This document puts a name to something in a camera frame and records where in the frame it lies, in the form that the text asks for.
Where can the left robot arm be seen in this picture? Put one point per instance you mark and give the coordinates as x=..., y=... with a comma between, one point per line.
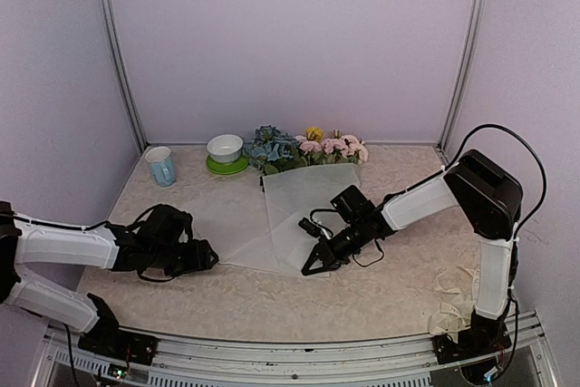
x=162, y=238

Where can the cream ribbon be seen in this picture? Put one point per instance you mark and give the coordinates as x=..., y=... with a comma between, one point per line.
x=458, y=287

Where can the aluminium frame post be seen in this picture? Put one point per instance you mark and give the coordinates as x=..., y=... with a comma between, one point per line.
x=461, y=81
x=114, y=44

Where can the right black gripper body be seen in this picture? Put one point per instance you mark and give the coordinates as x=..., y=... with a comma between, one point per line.
x=353, y=242

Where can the white bowl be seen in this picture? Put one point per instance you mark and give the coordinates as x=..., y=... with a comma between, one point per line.
x=225, y=148

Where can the blue hydrangea fake flower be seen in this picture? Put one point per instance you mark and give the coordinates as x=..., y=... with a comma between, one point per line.
x=273, y=151

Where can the right aluminium frame post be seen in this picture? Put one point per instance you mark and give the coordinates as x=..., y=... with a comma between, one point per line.
x=461, y=81

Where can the green plate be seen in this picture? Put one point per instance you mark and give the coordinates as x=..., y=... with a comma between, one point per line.
x=229, y=168

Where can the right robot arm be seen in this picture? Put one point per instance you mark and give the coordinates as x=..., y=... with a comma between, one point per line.
x=486, y=199

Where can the aluminium front rail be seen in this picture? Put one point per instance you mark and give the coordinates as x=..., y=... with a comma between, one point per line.
x=186, y=361

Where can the light blue mug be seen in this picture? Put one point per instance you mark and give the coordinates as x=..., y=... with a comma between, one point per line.
x=161, y=165

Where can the yellow fake flower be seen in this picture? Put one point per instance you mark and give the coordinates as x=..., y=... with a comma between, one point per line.
x=314, y=134

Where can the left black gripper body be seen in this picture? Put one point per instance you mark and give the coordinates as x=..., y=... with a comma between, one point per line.
x=175, y=262

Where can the left aluminium frame post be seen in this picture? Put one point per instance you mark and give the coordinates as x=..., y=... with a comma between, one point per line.
x=114, y=44

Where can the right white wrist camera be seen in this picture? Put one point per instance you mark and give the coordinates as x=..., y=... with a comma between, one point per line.
x=314, y=229

